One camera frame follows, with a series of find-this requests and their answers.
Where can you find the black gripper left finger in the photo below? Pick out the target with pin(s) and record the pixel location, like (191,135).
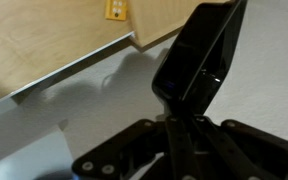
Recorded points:
(144,150)

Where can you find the small yellow block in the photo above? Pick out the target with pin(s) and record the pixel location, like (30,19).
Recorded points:
(116,9)

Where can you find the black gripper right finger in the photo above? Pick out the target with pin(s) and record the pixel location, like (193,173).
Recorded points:
(250,150)

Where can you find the light wooden dresser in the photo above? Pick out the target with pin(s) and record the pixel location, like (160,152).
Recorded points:
(50,43)

